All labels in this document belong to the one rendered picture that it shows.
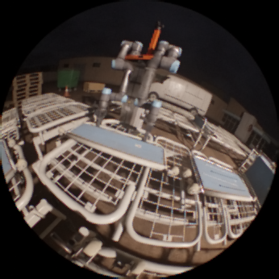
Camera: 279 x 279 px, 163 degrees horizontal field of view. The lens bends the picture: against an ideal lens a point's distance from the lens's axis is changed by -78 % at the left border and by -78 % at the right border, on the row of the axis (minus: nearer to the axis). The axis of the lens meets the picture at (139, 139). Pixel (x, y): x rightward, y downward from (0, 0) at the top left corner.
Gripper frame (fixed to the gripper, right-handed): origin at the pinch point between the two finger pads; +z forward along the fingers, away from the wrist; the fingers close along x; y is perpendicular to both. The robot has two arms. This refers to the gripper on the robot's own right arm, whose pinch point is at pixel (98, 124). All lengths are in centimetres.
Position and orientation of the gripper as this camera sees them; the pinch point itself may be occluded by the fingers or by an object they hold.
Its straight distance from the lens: 88.3
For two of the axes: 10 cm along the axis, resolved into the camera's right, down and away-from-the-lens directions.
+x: 1.1, -3.1, 9.5
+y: 9.5, 3.0, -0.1
